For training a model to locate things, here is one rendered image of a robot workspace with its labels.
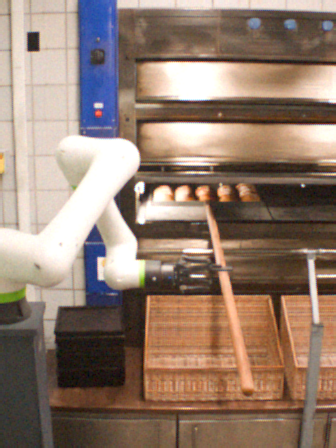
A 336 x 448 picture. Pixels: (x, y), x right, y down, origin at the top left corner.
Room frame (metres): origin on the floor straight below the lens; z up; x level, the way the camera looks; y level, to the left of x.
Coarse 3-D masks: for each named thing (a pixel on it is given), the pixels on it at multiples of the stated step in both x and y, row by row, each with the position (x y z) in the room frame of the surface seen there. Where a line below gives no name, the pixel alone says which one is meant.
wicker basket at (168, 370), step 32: (160, 320) 2.78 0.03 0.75; (192, 320) 2.78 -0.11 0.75; (224, 320) 2.78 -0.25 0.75; (256, 320) 2.78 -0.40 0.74; (192, 352) 2.74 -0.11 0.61; (224, 352) 2.74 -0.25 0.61; (256, 352) 2.74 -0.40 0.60; (160, 384) 2.48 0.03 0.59; (192, 384) 2.35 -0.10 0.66; (224, 384) 2.35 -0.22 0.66; (256, 384) 2.46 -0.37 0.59
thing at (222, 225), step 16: (144, 224) 2.84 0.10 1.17; (160, 224) 2.84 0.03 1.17; (176, 224) 2.84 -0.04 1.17; (192, 224) 2.84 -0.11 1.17; (208, 224) 2.84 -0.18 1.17; (224, 224) 2.84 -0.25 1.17; (240, 224) 2.84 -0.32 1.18; (256, 224) 2.84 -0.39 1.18; (272, 224) 2.83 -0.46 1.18; (288, 224) 2.83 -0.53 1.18; (304, 224) 2.83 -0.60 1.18; (320, 224) 2.83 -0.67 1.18
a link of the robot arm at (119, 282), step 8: (112, 256) 2.16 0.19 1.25; (120, 256) 2.15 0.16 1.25; (128, 256) 2.16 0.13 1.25; (112, 264) 2.12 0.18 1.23; (120, 264) 2.12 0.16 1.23; (128, 264) 2.12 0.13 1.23; (136, 264) 2.13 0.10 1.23; (104, 272) 2.12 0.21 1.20; (112, 272) 2.10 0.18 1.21; (120, 272) 2.10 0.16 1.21; (128, 272) 2.10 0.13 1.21; (136, 272) 2.10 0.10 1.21; (112, 280) 2.10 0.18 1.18; (120, 280) 2.09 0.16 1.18; (128, 280) 2.10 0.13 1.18; (136, 280) 2.10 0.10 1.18; (120, 288) 2.11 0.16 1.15
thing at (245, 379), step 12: (216, 228) 2.67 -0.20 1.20; (216, 240) 2.48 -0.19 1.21; (216, 252) 2.35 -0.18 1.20; (228, 288) 1.97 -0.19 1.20; (228, 300) 1.87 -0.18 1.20; (228, 312) 1.79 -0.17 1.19; (240, 336) 1.62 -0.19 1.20; (240, 348) 1.55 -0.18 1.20; (240, 360) 1.48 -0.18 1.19; (240, 372) 1.43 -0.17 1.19; (240, 384) 1.38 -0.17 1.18; (252, 384) 1.37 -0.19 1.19
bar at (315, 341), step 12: (144, 252) 2.47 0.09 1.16; (156, 252) 2.47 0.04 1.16; (168, 252) 2.47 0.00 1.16; (180, 252) 2.47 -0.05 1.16; (192, 252) 2.47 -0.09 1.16; (204, 252) 2.47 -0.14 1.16; (228, 252) 2.46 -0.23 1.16; (240, 252) 2.46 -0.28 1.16; (252, 252) 2.46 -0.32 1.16; (264, 252) 2.46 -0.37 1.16; (276, 252) 2.46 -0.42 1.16; (288, 252) 2.46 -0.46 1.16; (300, 252) 2.46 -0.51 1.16; (312, 252) 2.45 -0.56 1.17; (324, 252) 2.46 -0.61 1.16; (312, 264) 2.44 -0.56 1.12; (312, 276) 2.40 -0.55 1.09; (312, 288) 2.36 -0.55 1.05; (312, 300) 2.33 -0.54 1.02; (312, 312) 2.30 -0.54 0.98; (312, 324) 2.25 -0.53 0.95; (312, 336) 2.23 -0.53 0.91; (312, 348) 2.23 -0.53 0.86; (312, 360) 2.23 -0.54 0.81; (312, 372) 2.23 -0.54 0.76; (312, 384) 2.23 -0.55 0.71; (312, 396) 2.23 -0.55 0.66; (312, 408) 2.23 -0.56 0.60; (312, 420) 2.23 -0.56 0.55; (312, 432) 2.23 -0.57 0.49; (300, 444) 2.26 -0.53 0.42
